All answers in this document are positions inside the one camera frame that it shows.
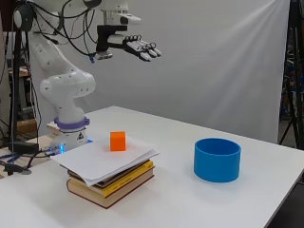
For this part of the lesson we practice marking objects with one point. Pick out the white paper-covered book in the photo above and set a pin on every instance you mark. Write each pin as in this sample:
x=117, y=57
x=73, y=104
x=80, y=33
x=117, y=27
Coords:
x=95, y=158

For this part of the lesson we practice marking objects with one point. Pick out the orange cube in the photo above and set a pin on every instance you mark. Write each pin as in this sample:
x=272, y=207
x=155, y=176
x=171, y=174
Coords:
x=117, y=142

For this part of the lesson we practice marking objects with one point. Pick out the black power box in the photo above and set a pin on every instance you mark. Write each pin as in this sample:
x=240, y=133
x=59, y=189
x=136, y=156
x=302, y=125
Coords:
x=23, y=148

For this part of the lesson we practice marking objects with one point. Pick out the brown cardboard box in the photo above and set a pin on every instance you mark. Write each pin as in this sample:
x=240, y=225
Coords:
x=28, y=126

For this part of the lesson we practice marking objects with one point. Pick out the black tripod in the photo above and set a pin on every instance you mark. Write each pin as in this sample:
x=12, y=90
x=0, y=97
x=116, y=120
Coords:
x=297, y=79

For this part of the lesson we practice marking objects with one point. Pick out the yellow book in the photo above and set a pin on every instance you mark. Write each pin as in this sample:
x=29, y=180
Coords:
x=129, y=180

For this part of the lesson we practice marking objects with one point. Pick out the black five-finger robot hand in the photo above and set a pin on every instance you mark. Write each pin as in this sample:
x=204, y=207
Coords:
x=139, y=47

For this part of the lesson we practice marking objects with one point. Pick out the blue round tub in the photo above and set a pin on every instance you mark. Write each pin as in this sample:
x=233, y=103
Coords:
x=217, y=164

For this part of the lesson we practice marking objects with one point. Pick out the maroon hardcover book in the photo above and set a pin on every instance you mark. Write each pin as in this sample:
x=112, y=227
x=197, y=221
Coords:
x=90, y=193

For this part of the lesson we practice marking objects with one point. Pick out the white seven-joint robot arm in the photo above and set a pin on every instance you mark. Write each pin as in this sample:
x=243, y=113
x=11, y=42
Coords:
x=66, y=85

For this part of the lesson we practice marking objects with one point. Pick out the white backdrop sheet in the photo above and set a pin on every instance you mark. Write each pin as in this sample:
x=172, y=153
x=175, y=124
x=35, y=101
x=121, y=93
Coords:
x=205, y=63

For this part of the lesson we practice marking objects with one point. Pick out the black stand pole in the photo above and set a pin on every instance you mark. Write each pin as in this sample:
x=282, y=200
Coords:
x=14, y=95

